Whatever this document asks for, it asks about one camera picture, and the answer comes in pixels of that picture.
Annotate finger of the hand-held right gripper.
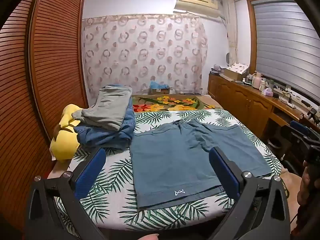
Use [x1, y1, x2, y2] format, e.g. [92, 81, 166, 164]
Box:
[289, 120, 320, 148]

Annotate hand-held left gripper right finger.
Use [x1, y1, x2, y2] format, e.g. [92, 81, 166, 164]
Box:
[206, 147, 292, 240]

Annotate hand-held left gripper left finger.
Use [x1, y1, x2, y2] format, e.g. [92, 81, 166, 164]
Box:
[25, 148, 107, 240]

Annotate blue shorts pants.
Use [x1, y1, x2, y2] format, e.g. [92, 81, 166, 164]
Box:
[130, 119, 273, 210]

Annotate folded grey pants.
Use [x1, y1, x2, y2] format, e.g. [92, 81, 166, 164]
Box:
[72, 85, 133, 131]

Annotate person's right hand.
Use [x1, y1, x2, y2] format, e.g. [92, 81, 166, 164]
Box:
[298, 160, 320, 207]

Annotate bed with palm-leaf sheet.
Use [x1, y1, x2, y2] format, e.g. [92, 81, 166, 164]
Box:
[54, 109, 283, 232]

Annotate white power strip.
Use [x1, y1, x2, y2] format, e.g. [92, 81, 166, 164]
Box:
[282, 94, 301, 103]

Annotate metal waste bin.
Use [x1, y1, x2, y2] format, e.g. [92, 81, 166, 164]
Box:
[267, 136, 288, 160]

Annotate yellow plush toy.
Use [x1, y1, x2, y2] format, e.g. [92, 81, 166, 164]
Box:
[50, 104, 83, 164]

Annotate folded denim jeans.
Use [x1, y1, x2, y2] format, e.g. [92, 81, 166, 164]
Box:
[74, 84, 135, 148]

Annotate wooden cabinet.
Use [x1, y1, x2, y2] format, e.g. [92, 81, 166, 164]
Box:
[208, 72, 320, 160]

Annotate white dotted box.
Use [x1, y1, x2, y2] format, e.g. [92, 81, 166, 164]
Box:
[223, 62, 250, 80]

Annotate grey window blind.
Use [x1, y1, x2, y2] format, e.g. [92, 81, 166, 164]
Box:
[251, 0, 320, 100]

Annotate cardboard box with blue cloth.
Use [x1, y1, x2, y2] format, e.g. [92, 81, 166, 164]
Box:
[149, 81, 170, 95]

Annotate white wrapped pipe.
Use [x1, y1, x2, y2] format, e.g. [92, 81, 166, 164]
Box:
[221, 0, 238, 65]

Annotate wooden louvred wardrobe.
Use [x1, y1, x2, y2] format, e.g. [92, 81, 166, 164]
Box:
[0, 0, 89, 230]

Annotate circle patterned curtain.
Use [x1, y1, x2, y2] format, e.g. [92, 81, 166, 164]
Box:
[82, 15, 208, 99]

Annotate white air conditioner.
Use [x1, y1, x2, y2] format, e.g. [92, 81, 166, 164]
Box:
[174, 0, 220, 18]

